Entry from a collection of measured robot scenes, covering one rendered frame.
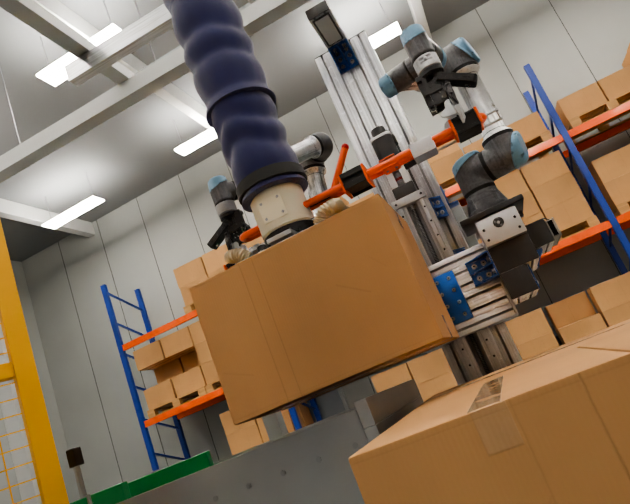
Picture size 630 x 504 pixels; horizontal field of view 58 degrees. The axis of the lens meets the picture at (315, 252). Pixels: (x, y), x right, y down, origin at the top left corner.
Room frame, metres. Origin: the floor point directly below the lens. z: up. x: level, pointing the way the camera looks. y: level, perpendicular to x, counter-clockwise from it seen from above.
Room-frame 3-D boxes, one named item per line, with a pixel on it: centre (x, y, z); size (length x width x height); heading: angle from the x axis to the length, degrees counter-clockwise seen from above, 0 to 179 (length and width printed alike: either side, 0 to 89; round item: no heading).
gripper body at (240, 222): (1.99, 0.24, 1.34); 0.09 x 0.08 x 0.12; 76
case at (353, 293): (1.67, 0.03, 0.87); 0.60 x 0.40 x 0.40; 75
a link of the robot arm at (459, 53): (1.94, -0.75, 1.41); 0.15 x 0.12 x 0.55; 60
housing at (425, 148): (1.56, -0.40, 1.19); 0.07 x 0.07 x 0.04; 76
